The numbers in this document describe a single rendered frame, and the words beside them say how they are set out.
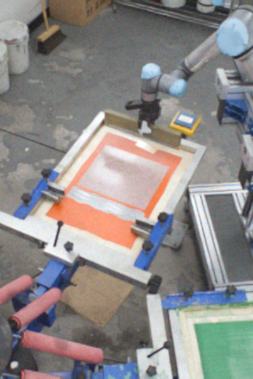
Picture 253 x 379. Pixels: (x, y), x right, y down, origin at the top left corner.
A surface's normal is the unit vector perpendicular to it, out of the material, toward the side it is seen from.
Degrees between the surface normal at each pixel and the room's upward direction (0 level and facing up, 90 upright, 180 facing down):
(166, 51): 0
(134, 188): 0
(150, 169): 0
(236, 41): 85
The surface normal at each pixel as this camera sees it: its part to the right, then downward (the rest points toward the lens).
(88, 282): 0.01, -0.67
